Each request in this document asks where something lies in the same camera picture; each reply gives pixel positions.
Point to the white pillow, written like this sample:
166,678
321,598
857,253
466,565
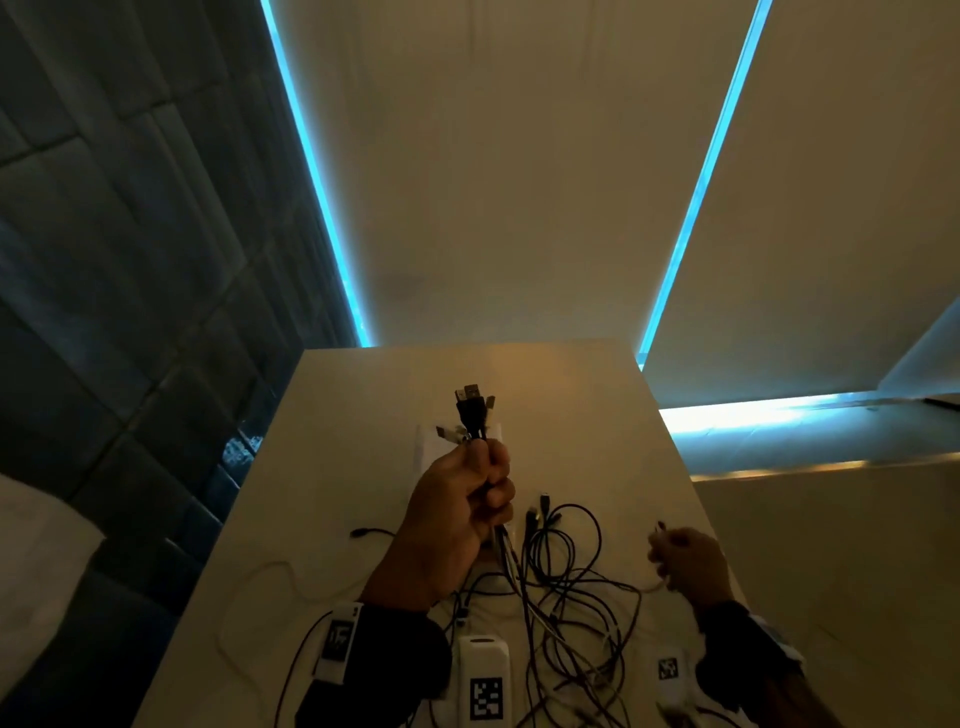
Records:
37,570

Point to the window sill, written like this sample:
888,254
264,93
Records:
787,435

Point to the person's left hand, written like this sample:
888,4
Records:
442,525

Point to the white plastic pouch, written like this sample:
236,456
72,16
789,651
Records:
431,457

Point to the person's right hand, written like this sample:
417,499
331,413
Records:
697,566

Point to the white table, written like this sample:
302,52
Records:
585,405

